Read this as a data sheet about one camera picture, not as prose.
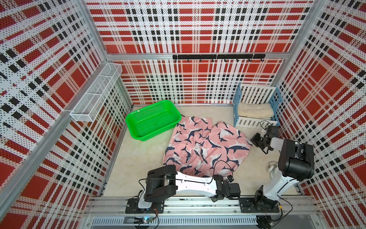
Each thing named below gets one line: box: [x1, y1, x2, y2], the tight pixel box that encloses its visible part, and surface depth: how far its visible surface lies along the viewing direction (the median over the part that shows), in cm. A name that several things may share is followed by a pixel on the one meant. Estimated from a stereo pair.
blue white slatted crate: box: [233, 83, 283, 130], surface depth 112 cm
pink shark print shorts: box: [162, 115, 253, 177], surface depth 97 cm
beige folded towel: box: [237, 102, 275, 120], surface depth 110 cm
